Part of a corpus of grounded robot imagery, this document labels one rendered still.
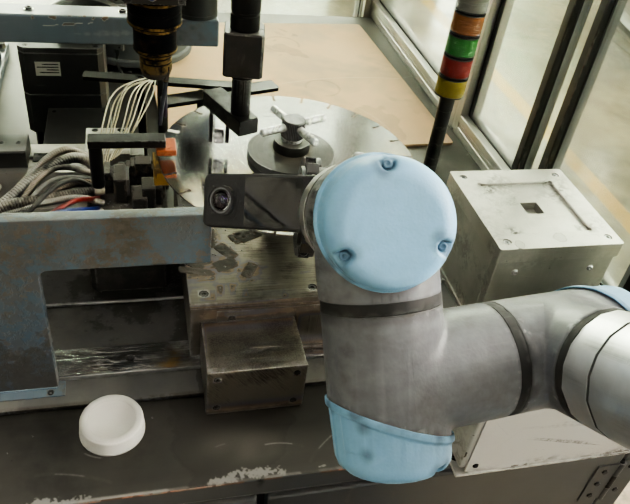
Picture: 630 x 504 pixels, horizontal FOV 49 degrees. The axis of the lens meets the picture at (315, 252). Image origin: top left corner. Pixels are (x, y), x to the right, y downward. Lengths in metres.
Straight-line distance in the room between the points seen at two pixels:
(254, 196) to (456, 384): 0.24
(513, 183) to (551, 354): 0.62
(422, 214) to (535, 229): 0.60
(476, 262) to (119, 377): 0.49
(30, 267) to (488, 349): 0.47
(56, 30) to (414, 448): 0.77
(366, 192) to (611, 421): 0.18
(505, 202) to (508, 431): 0.34
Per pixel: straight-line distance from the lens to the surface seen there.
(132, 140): 0.85
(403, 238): 0.37
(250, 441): 0.82
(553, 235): 0.96
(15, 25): 1.03
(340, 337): 0.40
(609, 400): 0.41
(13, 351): 0.83
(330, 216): 0.36
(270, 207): 0.56
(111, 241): 0.72
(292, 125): 0.86
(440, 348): 0.41
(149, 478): 0.79
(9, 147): 1.04
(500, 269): 0.92
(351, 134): 0.96
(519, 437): 0.81
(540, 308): 0.46
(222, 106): 0.83
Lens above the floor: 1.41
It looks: 39 degrees down
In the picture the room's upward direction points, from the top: 9 degrees clockwise
